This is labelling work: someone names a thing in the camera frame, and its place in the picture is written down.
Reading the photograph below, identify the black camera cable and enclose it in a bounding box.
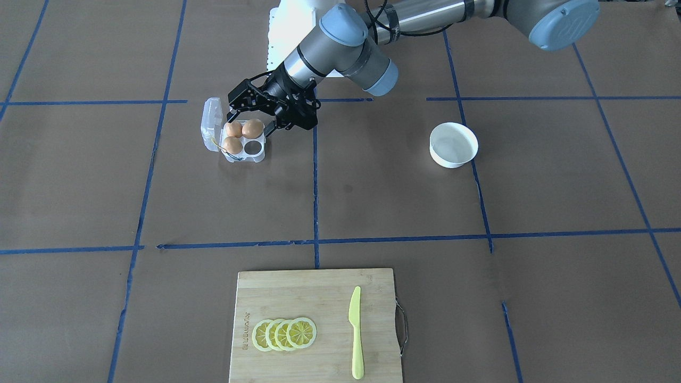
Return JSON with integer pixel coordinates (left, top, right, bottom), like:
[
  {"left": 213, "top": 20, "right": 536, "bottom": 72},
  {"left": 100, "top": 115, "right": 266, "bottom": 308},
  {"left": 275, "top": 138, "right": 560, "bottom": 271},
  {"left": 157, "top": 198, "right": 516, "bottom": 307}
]
[{"left": 364, "top": 0, "right": 458, "bottom": 45}]

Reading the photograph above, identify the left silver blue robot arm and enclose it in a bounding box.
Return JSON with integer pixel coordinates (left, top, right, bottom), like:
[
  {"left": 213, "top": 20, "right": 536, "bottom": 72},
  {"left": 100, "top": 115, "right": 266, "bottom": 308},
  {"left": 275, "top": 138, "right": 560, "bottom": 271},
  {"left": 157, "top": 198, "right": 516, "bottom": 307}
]
[{"left": 226, "top": 1, "right": 600, "bottom": 135}]

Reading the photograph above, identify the clear plastic egg box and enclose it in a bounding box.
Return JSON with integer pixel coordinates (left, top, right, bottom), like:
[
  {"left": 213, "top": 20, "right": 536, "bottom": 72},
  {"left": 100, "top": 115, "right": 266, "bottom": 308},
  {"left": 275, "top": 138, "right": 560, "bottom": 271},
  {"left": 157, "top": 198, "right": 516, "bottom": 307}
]
[{"left": 200, "top": 97, "right": 266, "bottom": 163}]

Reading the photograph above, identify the yellow plastic knife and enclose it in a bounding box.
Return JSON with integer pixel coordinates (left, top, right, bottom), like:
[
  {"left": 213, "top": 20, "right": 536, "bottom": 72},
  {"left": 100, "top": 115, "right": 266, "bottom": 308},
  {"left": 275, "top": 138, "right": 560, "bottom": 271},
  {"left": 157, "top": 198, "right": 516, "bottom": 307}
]
[{"left": 348, "top": 286, "right": 364, "bottom": 380}]

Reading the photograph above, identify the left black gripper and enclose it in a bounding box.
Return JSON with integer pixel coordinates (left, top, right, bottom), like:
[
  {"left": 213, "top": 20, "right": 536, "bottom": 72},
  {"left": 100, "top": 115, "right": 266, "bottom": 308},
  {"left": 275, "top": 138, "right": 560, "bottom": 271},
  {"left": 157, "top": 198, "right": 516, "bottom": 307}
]
[{"left": 227, "top": 72, "right": 316, "bottom": 137}]

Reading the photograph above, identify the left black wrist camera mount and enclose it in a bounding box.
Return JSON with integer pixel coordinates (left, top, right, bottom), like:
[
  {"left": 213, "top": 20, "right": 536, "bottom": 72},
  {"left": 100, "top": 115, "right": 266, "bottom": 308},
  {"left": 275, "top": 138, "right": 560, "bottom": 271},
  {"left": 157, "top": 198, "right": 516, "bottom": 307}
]
[{"left": 280, "top": 80, "right": 321, "bottom": 130}]

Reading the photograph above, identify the yellow lemon slice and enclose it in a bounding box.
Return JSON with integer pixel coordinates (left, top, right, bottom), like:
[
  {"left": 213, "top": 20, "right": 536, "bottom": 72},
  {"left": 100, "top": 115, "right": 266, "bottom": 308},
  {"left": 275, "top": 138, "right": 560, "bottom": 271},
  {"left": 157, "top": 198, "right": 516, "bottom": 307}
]
[
  {"left": 286, "top": 317, "right": 317, "bottom": 349},
  {"left": 251, "top": 319, "right": 271, "bottom": 352},
  {"left": 265, "top": 319, "right": 282, "bottom": 351},
  {"left": 274, "top": 320, "right": 295, "bottom": 351}
]

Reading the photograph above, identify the wooden cutting board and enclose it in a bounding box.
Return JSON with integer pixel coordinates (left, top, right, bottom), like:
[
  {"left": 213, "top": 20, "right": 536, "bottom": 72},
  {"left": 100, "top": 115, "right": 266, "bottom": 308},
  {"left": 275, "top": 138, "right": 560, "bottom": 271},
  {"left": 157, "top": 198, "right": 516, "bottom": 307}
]
[{"left": 229, "top": 268, "right": 403, "bottom": 382}]

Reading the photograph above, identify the green yellow rubber band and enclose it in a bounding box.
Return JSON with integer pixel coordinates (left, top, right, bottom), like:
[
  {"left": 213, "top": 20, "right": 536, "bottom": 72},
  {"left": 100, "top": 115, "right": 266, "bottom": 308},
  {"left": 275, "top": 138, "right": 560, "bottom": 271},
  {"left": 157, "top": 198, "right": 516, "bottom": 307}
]
[{"left": 212, "top": 136, "right": 245, "bottom": 162}]

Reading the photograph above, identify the brown egg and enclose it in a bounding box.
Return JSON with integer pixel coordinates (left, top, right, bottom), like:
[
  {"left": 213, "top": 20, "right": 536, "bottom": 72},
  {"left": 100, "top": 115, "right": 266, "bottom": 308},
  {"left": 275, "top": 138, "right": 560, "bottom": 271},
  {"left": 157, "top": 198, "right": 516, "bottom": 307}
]
[
  {"left": 223, "top": 120, "right": 243, "bottom": 138},
  {"left": 242, "top": 119, "right": 264, "bottom": 140},
  {"left": 222, "top": 137, "right": 243, "bottom": 156}
]

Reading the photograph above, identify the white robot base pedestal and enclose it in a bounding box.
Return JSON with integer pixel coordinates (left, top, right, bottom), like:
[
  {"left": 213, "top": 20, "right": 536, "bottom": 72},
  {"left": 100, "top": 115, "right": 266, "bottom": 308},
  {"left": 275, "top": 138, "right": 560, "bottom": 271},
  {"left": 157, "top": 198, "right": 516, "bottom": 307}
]
[{"left": 267, "top": 1, "right": 372, "bottom": 87}]

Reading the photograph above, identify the white round bowl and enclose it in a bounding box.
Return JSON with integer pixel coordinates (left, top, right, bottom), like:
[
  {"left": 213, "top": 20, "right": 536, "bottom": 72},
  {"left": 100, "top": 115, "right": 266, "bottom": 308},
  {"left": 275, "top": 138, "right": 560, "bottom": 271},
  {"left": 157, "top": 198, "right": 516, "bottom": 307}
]
[{"left": 429, "top": 122, "right": 479, "bottom": 168}]

